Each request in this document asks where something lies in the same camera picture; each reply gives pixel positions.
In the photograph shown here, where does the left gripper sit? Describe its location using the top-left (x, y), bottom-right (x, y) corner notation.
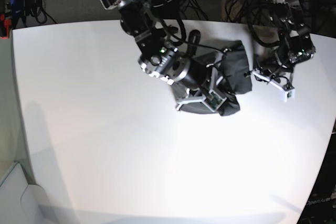
top-left (257, 45), bottom-right (317, 78)

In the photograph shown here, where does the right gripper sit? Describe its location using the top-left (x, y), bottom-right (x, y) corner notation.
top-left (138, 47), bottom-right (211, 95)

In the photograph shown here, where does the dark grey t-shirt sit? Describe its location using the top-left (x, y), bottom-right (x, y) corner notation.
top-left (171, 40), bottom-right (252, 116)

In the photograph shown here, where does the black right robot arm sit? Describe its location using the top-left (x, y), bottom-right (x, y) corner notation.
top-left (100, 0), bottom-right (211, 96)

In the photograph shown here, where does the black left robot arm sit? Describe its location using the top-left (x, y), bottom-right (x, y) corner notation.
top-left (246, 0), bottom-right (316, 77)

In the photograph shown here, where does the red clamp tool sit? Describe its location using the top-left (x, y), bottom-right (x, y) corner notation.
top-left (1, 14), bottom-right (12, 39)

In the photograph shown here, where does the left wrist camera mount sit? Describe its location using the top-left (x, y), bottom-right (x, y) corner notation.
top-left (244, 65), bottom-right (295, 102)

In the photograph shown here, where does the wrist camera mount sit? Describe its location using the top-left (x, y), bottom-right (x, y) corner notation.
top-left (173, 48), bottom-right (228, 113)
top-left (244, 65), bottom-right (295, 102)

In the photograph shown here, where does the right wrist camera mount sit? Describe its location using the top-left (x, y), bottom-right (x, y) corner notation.
top-left (173, 48), bottom-right (228, 113)

